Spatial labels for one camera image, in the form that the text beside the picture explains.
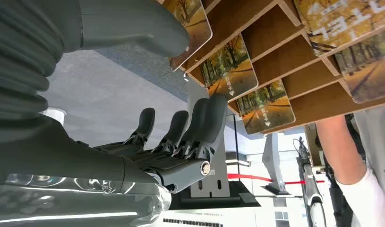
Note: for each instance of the autumn trees photo card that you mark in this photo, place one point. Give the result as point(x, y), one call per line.
point(367, 72)
point(267, 109)
point(233, 72)
point(195, 18)
point(339, 22)

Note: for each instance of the white box with black print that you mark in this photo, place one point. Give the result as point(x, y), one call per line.
point(211, 217)

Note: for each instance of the ribbed grey right arm sleeve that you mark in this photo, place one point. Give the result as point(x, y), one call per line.
point(20, 62)

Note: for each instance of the red barrier belt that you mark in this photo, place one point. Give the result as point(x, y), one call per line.
point(251, 178)

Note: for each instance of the white round cylinder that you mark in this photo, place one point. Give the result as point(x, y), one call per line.
point(56, 115)

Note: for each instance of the grey angled metal stand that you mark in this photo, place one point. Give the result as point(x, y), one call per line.
point(273, 163)

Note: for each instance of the thin black stanchion pole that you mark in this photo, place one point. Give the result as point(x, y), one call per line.
point(236, 144)

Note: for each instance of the brown wooden card rack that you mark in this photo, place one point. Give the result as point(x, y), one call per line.
point(267, 28)

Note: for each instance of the black flat column base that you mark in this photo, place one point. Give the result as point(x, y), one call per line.
point(242, 199)

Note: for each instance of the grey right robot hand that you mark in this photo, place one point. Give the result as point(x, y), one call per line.
point(70, 159)

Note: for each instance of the person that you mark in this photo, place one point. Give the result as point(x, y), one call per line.
point(380, 134)

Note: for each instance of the grey slotted metal column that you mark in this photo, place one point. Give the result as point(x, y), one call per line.
point(215, 185)

